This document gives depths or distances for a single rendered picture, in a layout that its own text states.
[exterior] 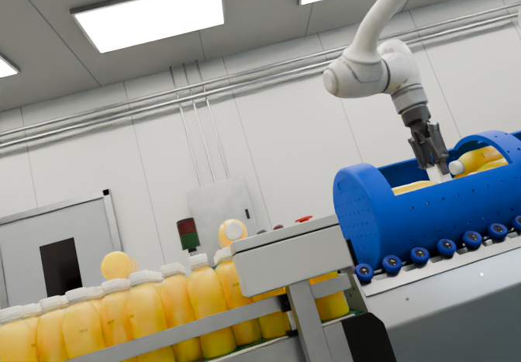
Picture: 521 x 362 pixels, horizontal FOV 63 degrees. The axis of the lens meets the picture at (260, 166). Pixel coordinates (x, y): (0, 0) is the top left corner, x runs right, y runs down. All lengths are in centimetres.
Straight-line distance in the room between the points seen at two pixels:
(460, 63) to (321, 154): 199
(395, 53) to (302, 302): 75
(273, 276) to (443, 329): 49
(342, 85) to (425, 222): 40
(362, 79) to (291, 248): 55
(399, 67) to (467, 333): 69
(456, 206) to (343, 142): 365
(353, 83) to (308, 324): 63
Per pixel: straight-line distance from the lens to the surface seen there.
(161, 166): 466
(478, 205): 119
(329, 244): 79
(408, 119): 124
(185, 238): 143
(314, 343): 82
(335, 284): 93
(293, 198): 452
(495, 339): 121
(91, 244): 469
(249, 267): 76
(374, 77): 117
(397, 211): 107
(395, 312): 106
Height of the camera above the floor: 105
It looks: 12 degrees up
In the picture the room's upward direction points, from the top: 16 degrees counter-clockwise
